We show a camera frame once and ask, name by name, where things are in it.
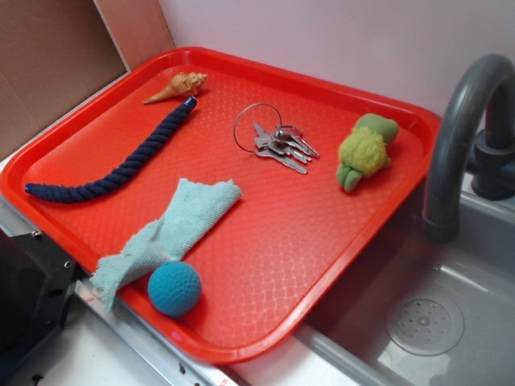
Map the tan conch seashell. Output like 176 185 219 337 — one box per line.
143 72 208 105

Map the brown cardboard panel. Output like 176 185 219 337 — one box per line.
1 1 175 158

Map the sink drain strainer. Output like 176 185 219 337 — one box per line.
385 294 464 356

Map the blue textured ball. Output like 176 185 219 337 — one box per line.
148 261 202 318

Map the red plastic tray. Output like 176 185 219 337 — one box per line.
1 47 439 364

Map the bunch of silver keys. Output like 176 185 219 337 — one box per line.
233 102 320 175

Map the light blue cloth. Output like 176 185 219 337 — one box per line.
91 179 241 312

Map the grey sink basin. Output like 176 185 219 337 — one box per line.
296 187 514 385

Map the navy blue rope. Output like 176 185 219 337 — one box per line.
24 96 198 205

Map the grey curved faucet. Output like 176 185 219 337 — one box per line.
422 54 514 243

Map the green plush animal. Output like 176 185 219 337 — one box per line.
336 113 400 193

